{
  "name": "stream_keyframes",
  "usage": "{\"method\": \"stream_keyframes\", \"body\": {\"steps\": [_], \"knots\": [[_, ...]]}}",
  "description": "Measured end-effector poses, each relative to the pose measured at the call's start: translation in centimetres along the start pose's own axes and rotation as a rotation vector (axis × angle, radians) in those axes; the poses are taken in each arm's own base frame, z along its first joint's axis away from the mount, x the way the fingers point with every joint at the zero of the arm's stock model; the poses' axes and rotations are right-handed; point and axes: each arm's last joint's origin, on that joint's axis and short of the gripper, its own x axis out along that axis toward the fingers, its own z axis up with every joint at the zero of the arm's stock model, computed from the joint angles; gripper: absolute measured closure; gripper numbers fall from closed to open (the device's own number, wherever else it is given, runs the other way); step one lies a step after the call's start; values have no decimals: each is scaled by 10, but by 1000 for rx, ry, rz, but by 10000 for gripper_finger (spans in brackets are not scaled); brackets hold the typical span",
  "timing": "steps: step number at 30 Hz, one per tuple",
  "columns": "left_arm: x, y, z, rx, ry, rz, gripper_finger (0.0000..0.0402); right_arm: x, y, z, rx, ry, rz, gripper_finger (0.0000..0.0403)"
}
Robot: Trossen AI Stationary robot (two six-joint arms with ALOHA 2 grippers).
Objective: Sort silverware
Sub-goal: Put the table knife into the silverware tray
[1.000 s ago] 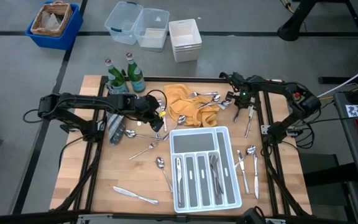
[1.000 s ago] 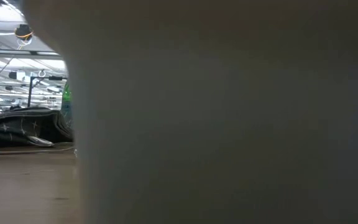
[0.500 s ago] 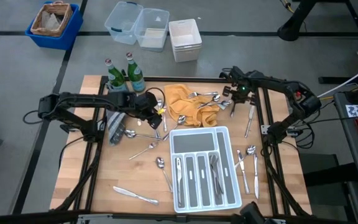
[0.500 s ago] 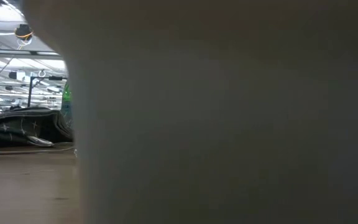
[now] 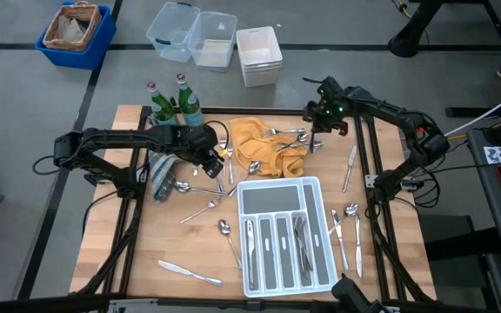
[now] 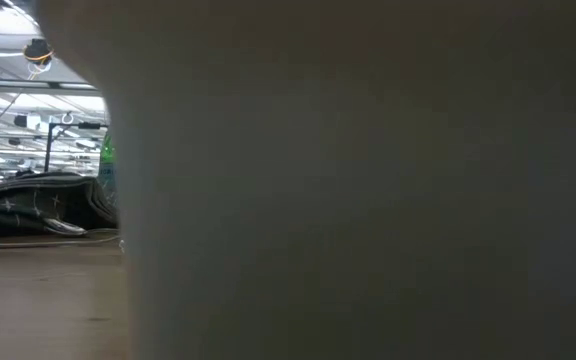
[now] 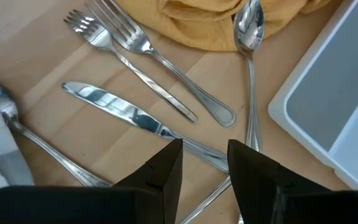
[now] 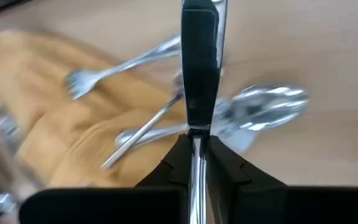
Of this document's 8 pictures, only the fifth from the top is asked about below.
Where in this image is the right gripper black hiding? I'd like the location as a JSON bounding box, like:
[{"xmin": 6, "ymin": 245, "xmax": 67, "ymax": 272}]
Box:
[{"xmin": 301, "ymin": 76, "xmax": 351, "ymax": 154}]

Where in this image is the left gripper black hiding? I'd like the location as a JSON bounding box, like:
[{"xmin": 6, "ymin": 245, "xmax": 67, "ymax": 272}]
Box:
[{"xmin": 179, "ymin": 124, "xmax": 226, "ymax": 179}]

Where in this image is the large silver spoon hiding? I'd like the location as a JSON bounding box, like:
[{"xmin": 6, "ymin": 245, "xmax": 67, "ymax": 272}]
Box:
[{"xmin": 173, "ymin": 180, "xmax": 228, "ymax": 197}]

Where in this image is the silver teaspoon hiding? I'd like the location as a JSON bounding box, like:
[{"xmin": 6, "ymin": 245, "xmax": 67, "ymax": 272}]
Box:
[{"xmin": 217, "ymin": 218, "xmax": 244, "ymax": 270}]

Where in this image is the yellow kitchen towel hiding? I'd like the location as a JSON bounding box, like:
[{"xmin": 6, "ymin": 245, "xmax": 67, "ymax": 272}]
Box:
[{"xmin": 229, "ymin": 117, "xmax": 309, "ymax": 179}]

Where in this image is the grey checked kitchen towel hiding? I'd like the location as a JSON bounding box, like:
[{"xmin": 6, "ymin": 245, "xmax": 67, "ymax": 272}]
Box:
[{"xmin": 147, "ymin": 117, "xmax": 184, "ymax": 205}]

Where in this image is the white plastic cutlery tray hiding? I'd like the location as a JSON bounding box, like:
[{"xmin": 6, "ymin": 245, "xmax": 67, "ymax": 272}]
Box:
[{"xmin": 236, "ymin": 175, "xmax": 340, "ymax": 299}]

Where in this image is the green glass water bottle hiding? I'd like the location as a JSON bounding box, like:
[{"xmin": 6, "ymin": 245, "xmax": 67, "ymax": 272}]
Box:
[
  {"xmin": 176, "ymin": 72, "xmax": 205, "ymax": 129},
  {"xmin": 146, "ymin": 81, "xmax": 180, "ymax": 127}
]

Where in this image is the white square plastic bin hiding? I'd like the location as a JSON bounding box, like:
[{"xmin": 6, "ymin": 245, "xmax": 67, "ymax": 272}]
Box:
[{"xmin": 235, "ymin": 25, "xmax": 284, "ymax": 89}]

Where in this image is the clear plastic tub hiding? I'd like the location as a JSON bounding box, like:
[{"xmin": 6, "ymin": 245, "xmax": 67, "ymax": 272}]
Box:
[{"xmin": 188, "ymin": 10, "xmax": 238, "ymax": 74}]

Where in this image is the clear tub with blue latches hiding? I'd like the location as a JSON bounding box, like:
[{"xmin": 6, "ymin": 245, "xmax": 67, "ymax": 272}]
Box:
[{"xmin": 145, "ymin": 1, "xmax": 202, "ymax": 64}]

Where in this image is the black stand foot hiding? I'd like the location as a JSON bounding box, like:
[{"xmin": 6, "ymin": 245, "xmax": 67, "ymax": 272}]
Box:
[{"xmin": 387, "ymin": 0, "xmax": 448, "ymax": 58}]

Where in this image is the black desk foot bar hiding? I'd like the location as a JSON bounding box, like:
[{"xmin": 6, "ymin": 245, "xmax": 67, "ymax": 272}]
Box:
[{"xmin": 444, "ymin": 106, "xmax": 501, "ymax": 119}]

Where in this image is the black angular device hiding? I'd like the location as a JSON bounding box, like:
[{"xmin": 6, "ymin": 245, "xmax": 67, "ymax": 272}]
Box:
[{"xmin": 330, "ymin": 274, "xmax": 384, "ymax": 313}]

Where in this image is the blue plastic bin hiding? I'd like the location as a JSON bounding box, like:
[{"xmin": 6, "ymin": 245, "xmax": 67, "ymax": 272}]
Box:
[{"xmin": 35, "ymin": 2, "xmax": 117, "ymax": 71}]

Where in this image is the black desk base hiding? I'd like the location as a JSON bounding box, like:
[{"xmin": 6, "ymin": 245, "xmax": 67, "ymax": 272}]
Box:
[{"xmin": 418, "ymin": 214, "xmax": 501, "ymax": 289}]

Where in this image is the brown wicker basket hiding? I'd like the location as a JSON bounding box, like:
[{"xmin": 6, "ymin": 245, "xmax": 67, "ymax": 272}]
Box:
[{"xmin": 42, "ymin": 0, "xmax": 103, "ymax": 53}]

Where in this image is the black side desk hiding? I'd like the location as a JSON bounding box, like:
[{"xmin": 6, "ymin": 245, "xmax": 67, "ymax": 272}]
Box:
[{"xmin": 466, "ymin": 111, "xmax": 501, "ymax": 263}]

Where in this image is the crumpled clear plastic bag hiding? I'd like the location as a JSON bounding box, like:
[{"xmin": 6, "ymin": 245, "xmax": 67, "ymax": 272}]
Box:
[{"xmin": 57, "ymin": 15, "xmax": 87, "ymax": 43}]

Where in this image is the black gripper loop cable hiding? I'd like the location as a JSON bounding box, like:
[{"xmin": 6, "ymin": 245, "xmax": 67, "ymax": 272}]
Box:
[{"xmin": 204, "ymin": 120, "xmax": 230, "ymax": 154}]

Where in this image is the black aluminium rig frame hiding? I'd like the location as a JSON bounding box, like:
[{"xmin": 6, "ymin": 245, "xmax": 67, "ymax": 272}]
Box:
[{"xmin": 70, "ymin": 105, "xmax": 438, "ymax": 313}]

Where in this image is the black cable bundle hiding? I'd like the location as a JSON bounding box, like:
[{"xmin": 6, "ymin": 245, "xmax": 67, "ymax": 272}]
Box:
[{"xmin": 400, "ymin": 169, "xmax": 442, "ymax": 210}]

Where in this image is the white cable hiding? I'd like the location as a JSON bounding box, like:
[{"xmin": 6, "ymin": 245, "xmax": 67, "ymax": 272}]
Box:
[{"xmin": 444, "ymin": 82, "xmax": 501, "ymax": 138}]

